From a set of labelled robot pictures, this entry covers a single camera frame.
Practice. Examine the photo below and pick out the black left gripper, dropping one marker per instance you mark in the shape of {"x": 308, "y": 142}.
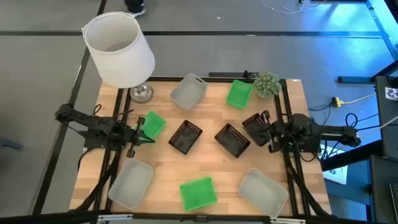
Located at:
{"x": 132, "y": 137}

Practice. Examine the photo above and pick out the green plastic mesh basket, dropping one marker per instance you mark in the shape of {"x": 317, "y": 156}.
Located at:
{"x": 198, "y": 194}
{"x": 155, "y": 123}
{"x": 238, "y": 93}

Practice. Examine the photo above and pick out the black plastic mesh basket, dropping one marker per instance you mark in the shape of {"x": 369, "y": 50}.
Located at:
{"x": 232, "y": 140}
{"x": 185, "y": 137}
{"x": 250, "y": 119}

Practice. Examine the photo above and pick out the white printed paper sheet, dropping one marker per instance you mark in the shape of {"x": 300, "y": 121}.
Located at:
{"x": 339, "y": 174}

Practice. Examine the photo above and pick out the black rectangular mount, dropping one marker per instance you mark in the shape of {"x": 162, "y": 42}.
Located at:
{"x": 230, "y": 74}

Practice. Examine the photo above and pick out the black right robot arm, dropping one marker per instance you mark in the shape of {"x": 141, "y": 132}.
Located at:
{"x": 326, "y": 132}

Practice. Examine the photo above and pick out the plain black desk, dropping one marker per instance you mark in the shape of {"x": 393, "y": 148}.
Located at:
{"x": 381, "y": 186}

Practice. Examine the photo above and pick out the black desk with tag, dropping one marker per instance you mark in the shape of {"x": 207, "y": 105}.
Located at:
{"x": 385, "y": 124}

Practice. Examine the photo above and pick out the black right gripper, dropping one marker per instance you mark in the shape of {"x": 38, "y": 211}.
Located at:
{"x": 276, "y": 134}

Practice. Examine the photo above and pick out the white paper tag marker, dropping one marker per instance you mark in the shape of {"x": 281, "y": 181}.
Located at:
{"x": 391, "y": 93}

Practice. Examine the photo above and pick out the person's shoe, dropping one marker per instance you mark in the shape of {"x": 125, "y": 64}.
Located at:
{"x": 135, "y": 7}

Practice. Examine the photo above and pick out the silver metal bracket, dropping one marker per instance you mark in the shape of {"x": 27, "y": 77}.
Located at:
{"x": 115, "y": 217}
{"x": 287, "y": 221}

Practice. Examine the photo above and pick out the black diagonal beam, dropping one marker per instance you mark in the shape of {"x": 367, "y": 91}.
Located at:
{"x": 351, "y": 155}

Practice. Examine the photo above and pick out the grey floor object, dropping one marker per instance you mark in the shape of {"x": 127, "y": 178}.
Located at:
{"x": 9, "y": 144}

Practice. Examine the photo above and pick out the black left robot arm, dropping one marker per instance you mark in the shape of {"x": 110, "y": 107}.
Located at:
{"x": 93, "y": 124}

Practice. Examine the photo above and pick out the black aluminium table frame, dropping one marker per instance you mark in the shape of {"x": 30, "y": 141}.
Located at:
{"x": 155, "y": 217}

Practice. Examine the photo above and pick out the grey plastic basket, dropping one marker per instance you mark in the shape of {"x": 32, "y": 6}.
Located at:
{"x": 130, "y": 183}
{"x": 188, "y": 91}
{"x": 262, "y": 192}

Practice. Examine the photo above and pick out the black desk foot bar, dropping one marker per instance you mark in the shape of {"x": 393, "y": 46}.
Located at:
{"x": 354, "y": 80}

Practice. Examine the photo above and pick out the white shade chrome table lamp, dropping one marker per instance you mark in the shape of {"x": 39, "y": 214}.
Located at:
{"x": 121, "y": 62}

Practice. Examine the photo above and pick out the small green potted plant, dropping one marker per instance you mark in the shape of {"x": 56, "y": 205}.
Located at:
{"x": 266, "y": 83}

